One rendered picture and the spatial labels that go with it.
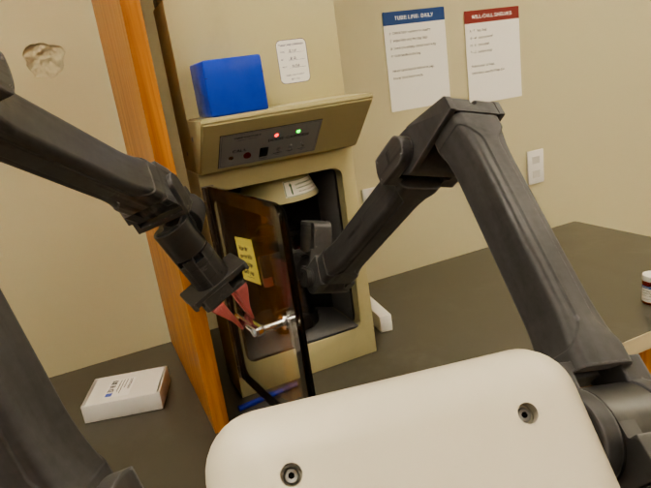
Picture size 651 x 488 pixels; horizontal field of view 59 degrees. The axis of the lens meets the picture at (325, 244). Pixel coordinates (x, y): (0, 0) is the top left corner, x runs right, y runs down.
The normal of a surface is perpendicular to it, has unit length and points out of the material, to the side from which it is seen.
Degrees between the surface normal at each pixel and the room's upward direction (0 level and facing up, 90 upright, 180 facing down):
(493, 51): 90
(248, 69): 90
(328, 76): 90
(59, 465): 66
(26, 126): 77
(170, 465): 0
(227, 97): 90
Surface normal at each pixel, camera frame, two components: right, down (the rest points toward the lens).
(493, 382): -0.04, -0.76
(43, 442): 0.89, -0.43
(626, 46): 0.41, 0.20
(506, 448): 0.07, -0.46
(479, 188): -0.91, -0.03
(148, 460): -0.14, -0.95
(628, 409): 0.25, -0.76
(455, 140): -0.83, 0.15
